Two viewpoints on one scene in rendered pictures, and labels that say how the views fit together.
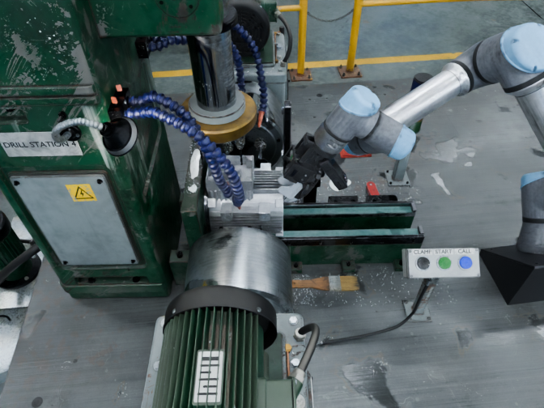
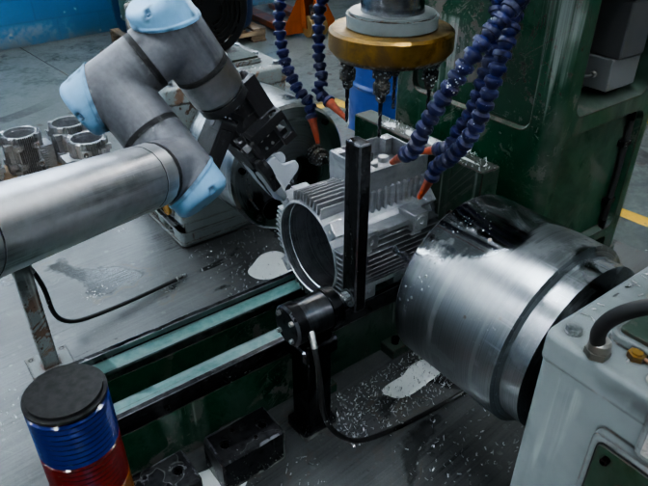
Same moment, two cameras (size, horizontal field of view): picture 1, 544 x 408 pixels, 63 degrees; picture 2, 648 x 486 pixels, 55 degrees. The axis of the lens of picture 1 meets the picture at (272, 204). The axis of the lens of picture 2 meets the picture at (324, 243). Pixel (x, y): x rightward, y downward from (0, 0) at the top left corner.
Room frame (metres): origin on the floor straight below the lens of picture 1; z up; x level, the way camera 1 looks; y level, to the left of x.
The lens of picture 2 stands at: (1.53, -0.50, 1.55)
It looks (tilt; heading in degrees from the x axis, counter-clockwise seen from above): 33 degrees down; 143
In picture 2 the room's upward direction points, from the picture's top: straight up
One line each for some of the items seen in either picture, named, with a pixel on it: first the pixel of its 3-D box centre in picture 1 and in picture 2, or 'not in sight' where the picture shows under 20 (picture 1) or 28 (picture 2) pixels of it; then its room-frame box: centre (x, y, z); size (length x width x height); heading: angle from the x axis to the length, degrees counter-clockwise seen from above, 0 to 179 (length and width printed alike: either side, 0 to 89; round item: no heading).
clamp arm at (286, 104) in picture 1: (287, 141); (355, 230); (1.00, -0.05, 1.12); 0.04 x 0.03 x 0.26; 90
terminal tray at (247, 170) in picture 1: (231, 177); (377, 172); (0.86, 0.11, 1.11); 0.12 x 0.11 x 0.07; 89
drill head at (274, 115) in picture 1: (245, 123); (528, 317); (1.19, 0.08, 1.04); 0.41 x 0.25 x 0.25; 0
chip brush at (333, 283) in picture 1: (324, 283); not in sight; (0.72, -0.15, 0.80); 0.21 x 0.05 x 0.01; 90
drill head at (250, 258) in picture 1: (238, 308); (251, 144); (0.51, 0.08, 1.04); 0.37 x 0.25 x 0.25; 0
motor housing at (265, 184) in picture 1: (248, 201); (356, 229); (0.86, 0.07, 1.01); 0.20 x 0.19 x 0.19; 89
